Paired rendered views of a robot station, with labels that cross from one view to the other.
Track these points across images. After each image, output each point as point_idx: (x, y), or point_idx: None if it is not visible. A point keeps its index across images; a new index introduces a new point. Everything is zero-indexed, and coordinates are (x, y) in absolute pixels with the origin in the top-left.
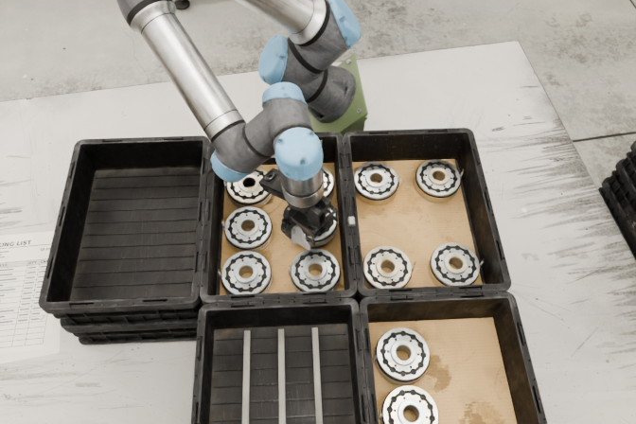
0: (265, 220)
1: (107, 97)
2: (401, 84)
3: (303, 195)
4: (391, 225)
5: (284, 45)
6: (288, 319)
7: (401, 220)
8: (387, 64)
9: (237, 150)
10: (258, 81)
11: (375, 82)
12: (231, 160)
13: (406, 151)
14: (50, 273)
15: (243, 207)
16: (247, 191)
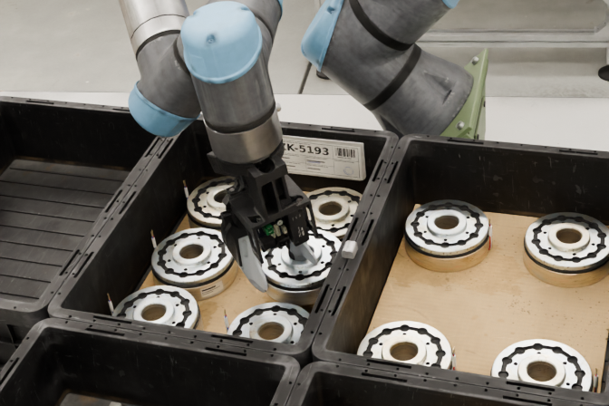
0: (225, 252)
1: (101, 102)
2: (595, 140)
3: (226, 126)
4: (450, 305)
5: None
6: (186, 391)
7: (475, 300)
8: (580, 110)
9: (160, 67)
10: (341, 109)
11: (546, 132)
12: (151, 84)
13: (523, 194)
14: None
15: (198, 228)
16: (216, 207)
